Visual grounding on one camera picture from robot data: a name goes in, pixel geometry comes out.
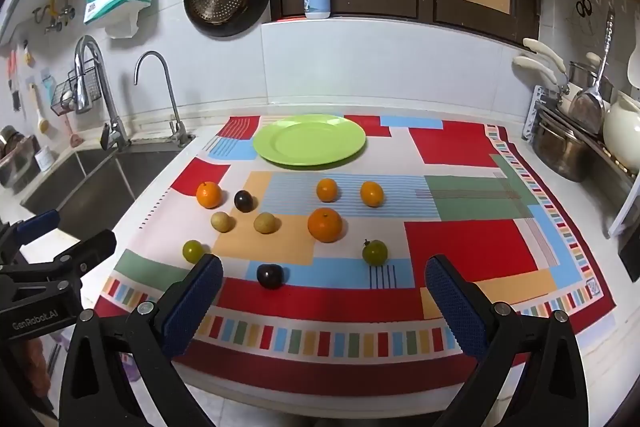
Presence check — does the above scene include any thin gooseneck faucet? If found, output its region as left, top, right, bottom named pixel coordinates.
left=134, top=51, right=196, bottom=142

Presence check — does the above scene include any large orange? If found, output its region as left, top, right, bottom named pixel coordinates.
left=307, top=207, right=344, bottom=244

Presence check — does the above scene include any stainless steel sink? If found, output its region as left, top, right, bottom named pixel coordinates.
left=20, top=138, right=193, bottom=238

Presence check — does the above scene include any large steel pot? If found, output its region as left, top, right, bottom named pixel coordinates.
left=531, top=109, right=593, bottom=182

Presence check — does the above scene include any black wire basket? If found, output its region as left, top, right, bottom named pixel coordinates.
left=50, top=67, right=101, bottom=115

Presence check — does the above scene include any tall chrome pull-down faucet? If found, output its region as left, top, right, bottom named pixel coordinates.
left=74, top=35, right=132, bottom=151

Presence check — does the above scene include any colourful patchwork tablecloth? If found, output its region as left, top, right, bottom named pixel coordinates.
left=94, top=114, right=617, bottom=395

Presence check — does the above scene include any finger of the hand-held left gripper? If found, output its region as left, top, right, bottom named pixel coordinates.
left=0, top=208, right=61, bottom=259
left=0, top=229, right=117, bottom=292

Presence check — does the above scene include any white ceramic kettle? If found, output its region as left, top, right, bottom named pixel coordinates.
left=602, top=94, right=640, bottom=162

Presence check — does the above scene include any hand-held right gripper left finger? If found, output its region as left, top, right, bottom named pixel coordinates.
left=59, top=253, right=224, bottom=427

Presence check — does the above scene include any metal ladle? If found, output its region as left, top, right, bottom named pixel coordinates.
left=570, top=4, right=616, bottom=135

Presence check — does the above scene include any tan round fruit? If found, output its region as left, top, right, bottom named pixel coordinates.
left=210, top=211, right=235, bottom=234
left=253, top=212, right=278, bottom=235

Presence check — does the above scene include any white plastic bag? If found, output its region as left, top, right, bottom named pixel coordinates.
left=104, top=6, right=143, bottom=39

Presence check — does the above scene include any wooden dish brush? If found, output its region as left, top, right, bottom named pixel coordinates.
left=29, top=83, right=50, bottom=134

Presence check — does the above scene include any small green fruit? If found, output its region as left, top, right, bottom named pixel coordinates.
left=182, top=240, right=206, bottom=264

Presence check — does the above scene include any steel pot with lid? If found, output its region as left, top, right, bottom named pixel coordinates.
left=567, top=62, right=613, bottom=102

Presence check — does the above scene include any pink scraper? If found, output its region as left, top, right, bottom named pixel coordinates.
left=62, top=114, right=83, bottom=148

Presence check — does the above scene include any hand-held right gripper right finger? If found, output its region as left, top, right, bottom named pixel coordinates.
left=424, top=254, right=587, bottom=427

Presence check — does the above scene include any green tomato with stem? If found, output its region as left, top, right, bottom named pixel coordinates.
left=362, top=239, right=389, bottom=267

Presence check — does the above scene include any green plate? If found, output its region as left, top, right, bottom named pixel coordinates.
left=252, top=114, right=367, bottom=168

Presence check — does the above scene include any cream knife handle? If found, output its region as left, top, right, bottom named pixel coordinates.
left=522, top=38, right=568, bottom=74
left=512, top=56, right=558, bottom=88

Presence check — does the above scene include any small orange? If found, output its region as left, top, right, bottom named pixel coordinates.
left=316, top=178, right=340, bottom=202
left=360, top=181, right=385, bottom=208
left=195, top=181, right=223, bottom=210

